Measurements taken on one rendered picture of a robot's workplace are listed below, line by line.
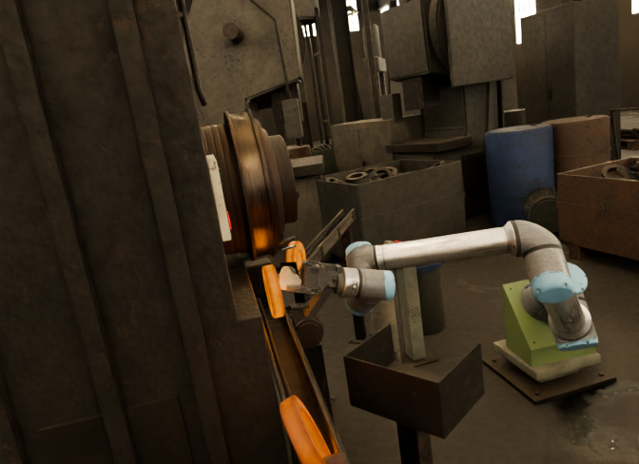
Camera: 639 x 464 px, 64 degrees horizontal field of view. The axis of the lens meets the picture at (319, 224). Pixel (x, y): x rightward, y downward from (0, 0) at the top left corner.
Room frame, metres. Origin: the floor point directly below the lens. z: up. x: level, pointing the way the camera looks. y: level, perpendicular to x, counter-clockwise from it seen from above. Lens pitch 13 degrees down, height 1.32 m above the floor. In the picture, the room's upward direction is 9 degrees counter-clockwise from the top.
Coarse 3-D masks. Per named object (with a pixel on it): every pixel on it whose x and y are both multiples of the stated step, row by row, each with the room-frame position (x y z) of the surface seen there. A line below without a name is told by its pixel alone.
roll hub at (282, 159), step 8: (272, 136) 1.60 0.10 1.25; (280, 136) 1.58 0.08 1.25; (272, 144) 1.53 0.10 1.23; (280, 144) 1.53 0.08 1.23; (280, 152) 1.51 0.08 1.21; (280, 160) 1.49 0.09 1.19; (288, 160) 1.49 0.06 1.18; (280, 168) 1.48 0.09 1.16; (288, 168) 1.48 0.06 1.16; (280, 176) 1.47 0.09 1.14; (288, 176) 1.47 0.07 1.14; (288, 184) 1.47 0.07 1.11; (288, 192) 1.47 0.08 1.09; (296, 192) 1.48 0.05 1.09; (288, 200) 1.48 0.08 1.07; (296, 200) 1.48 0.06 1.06; (288, 208) 1.49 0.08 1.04; (296, 208) 1.50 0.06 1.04; (288, 216) 1.51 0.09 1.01; (296, 216) 1.52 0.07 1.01
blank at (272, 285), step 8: (272, 264) 1.41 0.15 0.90; (264, 272) 1.37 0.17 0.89; (272, 272) 1.36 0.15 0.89; (264, 280) 1.42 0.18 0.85; (272, 280) 1.34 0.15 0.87; (272, 288) 1.33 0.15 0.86; (280, 288) 1.33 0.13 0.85; (272, 296) 1.32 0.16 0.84; (280, 296) 1.33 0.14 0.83; (272, 304) 1.32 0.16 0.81; (280, 304) 1.33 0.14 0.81; (272, 312) 1.36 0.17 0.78; (280, 312) 1.34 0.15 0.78
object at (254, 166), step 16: (240, 112) 1.58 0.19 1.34; (240, 128) 1.45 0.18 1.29; (256, 128) 1.44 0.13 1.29; (240, 144) 1.41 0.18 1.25; (256, 144) 1.41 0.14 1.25; (256, 160) 1.39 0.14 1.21; (256, 176) 1.37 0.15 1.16; (256, 192) 1.37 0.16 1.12; (256, 208) 1.37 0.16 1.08; (272, 208) 1.37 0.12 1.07; (256, 224) 1.38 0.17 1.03; (272, 224) 1.38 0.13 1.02; (256, 240) 1.41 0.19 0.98; (272, 240) 1.42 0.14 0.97; (256, 256) 1.49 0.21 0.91; (272, 256) 1.54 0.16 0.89
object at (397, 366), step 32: (352, 352) 1.16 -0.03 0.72; (384, 352) 1.26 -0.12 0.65; (480, 352) 1.11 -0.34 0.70; (352, 384) 1.13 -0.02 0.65; (384, 384) 1.06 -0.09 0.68; (416, 384) 1.00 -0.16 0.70; (448, 384) 0.99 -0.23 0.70; (480, 384) 1.10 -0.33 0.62; (384, 416) 1.07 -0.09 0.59; (416, 416) 1.01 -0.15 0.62; (448, 416) 0.98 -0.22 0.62; (416, 448) 1.10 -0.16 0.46
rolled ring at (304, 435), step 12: (288, 408) 0.86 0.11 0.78; (300, 408) 0.90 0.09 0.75; (288, 420) 0.84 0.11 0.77; (300, 420) 0.83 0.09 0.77; (312, 420) 0.94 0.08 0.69; (288, 432) 0.82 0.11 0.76; (300, 432) 0.81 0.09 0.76; (312, 432) 0.93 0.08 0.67; (300, 444) 0.80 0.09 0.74; (312, 444) 0.80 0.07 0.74; (324, 444) 0.92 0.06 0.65; (300, 456) 0.79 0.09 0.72; (312, 456) 0.79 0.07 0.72
